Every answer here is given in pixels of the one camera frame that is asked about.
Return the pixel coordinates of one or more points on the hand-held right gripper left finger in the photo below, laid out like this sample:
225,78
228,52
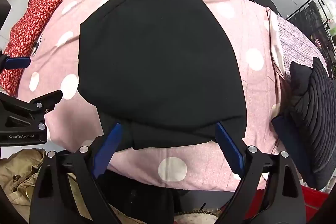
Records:
106,154

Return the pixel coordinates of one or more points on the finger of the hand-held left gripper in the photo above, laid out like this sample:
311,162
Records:
18,62
39,108

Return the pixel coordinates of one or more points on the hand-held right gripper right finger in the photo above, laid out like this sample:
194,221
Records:
229,150

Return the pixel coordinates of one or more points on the beige jacket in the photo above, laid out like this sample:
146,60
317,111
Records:
18,174

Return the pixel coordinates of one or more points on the red patterned cloth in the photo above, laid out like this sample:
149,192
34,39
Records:
29,24

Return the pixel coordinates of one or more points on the navy garment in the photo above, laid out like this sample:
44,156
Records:
291,150

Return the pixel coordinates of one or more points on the red garment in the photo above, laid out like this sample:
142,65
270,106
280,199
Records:
312,195

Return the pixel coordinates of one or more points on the black ribbed garment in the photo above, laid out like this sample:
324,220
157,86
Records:
315,108

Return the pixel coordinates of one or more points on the pink dotted bed sheet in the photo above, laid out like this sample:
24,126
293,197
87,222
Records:
236,39

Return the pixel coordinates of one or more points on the grey pink knit blanket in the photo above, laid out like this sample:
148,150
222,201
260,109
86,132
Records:
296,40

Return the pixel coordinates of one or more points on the black round object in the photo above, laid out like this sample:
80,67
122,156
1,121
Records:
267,1

